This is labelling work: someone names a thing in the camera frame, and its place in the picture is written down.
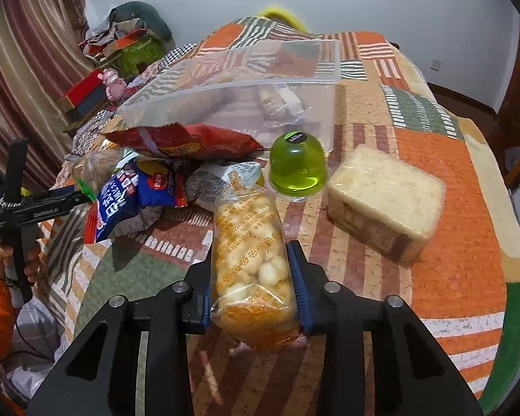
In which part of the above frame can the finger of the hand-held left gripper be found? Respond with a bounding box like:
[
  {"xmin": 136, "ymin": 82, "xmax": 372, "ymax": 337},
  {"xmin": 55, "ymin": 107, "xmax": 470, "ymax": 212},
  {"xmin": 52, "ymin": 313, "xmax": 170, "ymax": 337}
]
[{"xmin": 47, "ymin": 185, "xmax": 93, "ymax": 209}]

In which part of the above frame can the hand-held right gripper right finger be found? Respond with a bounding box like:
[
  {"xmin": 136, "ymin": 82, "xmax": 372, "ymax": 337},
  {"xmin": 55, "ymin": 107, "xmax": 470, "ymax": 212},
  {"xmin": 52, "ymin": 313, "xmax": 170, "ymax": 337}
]
[{"xmin": 287, "ymin": 240, "xmax": 484, "ymax": 416}]

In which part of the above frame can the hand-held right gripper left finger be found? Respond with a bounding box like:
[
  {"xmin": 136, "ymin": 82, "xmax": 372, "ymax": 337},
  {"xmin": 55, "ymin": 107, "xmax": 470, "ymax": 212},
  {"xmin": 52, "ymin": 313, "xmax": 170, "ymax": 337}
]
[{"xmin": 26, "ymin": 246, "xmax": 212, "ymax": 416}]

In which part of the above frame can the clear packet of bread rolls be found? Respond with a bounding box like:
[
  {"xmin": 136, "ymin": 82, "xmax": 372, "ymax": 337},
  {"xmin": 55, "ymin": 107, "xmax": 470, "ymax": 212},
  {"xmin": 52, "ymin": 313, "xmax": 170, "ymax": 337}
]
[{"xmin": 210, "ymin": 172, "xmax": 301, "ymax": 353}]

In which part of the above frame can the person's left hand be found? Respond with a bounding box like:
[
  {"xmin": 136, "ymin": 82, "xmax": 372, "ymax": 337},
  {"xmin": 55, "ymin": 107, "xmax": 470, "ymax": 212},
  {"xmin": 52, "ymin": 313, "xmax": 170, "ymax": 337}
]
[{"xmin": 0, "ymin": 237, "xmax": 44, "ymax": 287}]

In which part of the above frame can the clear packet of brown bread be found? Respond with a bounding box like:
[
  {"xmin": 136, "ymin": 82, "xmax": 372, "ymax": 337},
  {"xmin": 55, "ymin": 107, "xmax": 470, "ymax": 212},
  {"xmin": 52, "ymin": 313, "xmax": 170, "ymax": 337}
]
[{"xmin": 71, "ymin": 149, "xmax": 131, "ymax": 197}]

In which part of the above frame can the blue snack packet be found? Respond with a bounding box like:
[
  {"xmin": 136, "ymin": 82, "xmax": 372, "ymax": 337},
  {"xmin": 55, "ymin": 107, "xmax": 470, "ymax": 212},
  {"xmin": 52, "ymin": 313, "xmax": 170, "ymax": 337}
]
[{"xmin": 93, "ymin": 160, "xmax": 188, "ymax": 244}]

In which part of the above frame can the red and black box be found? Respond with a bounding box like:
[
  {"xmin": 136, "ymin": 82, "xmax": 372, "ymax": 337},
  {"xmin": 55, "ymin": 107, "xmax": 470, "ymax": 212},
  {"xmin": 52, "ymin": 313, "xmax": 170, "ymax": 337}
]
[{"xmin": 58, "ymin": 68, "xmax": 110, "ymax": 123}]

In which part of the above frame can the white quilted cloth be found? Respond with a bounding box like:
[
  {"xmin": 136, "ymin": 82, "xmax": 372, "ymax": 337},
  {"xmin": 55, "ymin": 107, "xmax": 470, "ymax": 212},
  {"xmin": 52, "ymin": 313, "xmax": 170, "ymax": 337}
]
[{"xmin": 2, "ymin": 298, "xmax": 72, "ymax": 405}]

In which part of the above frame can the pink plush toy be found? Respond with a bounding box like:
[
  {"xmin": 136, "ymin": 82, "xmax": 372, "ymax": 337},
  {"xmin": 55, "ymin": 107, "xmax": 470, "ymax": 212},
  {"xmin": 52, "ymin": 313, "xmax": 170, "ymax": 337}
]
[{"xmin": 101, "ymin": 68, "xmax": 127, "ymax": 105}]

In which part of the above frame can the red snack bag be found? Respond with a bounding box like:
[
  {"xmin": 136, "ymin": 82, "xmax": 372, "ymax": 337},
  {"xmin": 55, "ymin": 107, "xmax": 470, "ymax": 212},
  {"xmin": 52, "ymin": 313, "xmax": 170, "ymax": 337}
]
[{"xmin": 101, "ymin": 122, "xmax": 265, "ymax": 161}]

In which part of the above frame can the green jelly cup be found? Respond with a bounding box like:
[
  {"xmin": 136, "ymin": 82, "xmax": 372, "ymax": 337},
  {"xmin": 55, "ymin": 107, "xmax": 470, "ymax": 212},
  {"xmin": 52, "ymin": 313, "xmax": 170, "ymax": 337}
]
[{"xmin": 269, "ymin": 131, "xmax": 329, "ymax": 202}]

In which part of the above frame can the wrapped sliced bread loaf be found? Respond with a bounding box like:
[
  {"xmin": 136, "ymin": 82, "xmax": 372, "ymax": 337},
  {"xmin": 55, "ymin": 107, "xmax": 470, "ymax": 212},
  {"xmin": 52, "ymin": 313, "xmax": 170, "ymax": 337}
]
[{"xmin": 327, "ymin": 144, "xmax": 447, "ymax": 268}]

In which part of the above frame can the white and teal snack packet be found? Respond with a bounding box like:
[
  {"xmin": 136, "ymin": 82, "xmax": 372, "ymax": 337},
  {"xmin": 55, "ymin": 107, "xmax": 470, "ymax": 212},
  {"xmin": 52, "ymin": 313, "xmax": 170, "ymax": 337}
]
[{"xmin": 185, "ymin": 161, "xmax": 266, "ymax": 214}]

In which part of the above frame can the striped curtain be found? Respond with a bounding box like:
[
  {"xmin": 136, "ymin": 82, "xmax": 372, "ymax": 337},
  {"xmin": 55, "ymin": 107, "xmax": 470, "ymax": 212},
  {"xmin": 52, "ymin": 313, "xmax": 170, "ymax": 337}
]
[{"xmin": 0, "ymin": 0, "xmax": 97, "ymax": 191}]

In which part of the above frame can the green cardboard box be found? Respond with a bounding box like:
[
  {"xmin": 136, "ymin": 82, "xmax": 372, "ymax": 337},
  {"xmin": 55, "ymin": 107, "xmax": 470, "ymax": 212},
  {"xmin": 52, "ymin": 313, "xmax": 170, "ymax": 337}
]
[{"xmin": 107, "ymin": 34, "xmax": 166, "ymax": 81}]

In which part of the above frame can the patchwork blanket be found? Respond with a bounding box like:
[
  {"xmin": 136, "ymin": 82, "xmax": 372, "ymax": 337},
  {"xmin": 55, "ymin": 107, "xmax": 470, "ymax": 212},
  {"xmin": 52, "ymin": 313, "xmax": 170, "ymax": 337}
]
[{"xmin": 38, "ymin": 16, "xmax": 520, "ymax": 405}]

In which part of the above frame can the small clear wrapped pastry packet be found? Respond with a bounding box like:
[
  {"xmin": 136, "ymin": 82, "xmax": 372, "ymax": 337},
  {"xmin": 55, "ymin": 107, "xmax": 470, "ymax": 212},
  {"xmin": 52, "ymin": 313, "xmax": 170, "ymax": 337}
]
[{"xmin": 255, "ymin": 84, "xmax": 306, "ymax": 122}]

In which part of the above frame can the clear plastic storage box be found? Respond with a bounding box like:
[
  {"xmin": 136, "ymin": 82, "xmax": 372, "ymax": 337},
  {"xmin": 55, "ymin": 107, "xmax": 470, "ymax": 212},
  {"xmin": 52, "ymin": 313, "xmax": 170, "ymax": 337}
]
[{"xmin": 117, "ymin": 39, "xmax": 342, "ymax": 155}]

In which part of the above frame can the dark green cushion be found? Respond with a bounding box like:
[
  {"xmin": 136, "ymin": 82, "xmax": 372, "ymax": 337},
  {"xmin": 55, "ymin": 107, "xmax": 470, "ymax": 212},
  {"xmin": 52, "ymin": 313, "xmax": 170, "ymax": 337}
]
[{"xmin": 109, "ymin": 2, "xmax": 173, "ymax": 41}]

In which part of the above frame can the yellow round object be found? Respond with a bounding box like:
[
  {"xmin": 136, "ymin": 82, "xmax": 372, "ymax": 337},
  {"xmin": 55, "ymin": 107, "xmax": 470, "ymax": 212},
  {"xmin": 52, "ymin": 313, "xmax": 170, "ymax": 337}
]
[{"xmin": 259, "ymin": 3, "xmax": 307, "ymax": 32}]

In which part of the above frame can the wooden door frame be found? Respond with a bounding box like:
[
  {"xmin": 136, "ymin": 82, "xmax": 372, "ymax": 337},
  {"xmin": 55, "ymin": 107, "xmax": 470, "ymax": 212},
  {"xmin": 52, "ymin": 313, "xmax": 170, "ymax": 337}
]
[{"xmin": 496, "ymin": 13, "xmax": 520, "ymax": 148}]

